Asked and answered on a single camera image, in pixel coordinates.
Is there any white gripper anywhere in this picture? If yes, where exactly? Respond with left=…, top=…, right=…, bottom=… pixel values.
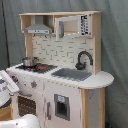
left=0, top=70, right=19, bottom=94

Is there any white toy microwave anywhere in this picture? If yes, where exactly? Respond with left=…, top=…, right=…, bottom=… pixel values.
left=55, top=14, right=91, bottom=41

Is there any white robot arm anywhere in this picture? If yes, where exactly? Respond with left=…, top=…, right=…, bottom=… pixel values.
left=0, top=70, right=19, bottom=109

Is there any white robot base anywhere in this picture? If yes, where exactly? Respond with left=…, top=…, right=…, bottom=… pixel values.
left=0, top=114, right=40, bottom=128

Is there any wooden toy kitchen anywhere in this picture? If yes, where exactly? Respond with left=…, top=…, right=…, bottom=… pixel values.
left=7, top=11, right=114, bottom=128

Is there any left red stove knob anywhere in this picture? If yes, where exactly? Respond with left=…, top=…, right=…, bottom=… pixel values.
left=12, top=76, right=18, bottom=83

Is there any red stove knob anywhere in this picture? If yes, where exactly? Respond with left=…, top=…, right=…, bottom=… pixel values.
left=31, top=81, right=37, bottom=88
left=12, top=76, right=18, bottom=83

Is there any toy oven door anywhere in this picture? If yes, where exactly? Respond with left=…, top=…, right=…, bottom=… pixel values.
left=12, top=88, right=44, bottom=128

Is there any right red stove knob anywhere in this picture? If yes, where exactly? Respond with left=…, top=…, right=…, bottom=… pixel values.
left=31, top=81, right=37, bottom=88

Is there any silver toy pot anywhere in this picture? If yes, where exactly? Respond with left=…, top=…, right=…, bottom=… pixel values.
left=22, top=57, right=38, bottom=67

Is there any black toy stovetop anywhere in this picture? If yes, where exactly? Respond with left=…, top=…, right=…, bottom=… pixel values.
left=18, top=63, right=55, bottom=73

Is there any white cabinet door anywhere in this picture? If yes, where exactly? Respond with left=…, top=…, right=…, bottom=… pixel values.
left=45, top=82, right=82, bottom=128

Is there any grey range hood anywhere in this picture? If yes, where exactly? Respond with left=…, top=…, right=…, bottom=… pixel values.
left=24, top=15, right=52, bottom=34

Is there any grey toy sink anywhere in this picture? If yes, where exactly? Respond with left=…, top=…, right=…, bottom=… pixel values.
left=52, top=68, right=92, bottom=81

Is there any black toy faucet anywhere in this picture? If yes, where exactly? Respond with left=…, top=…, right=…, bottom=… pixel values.
left=75, top=51, right=93, bottom=70

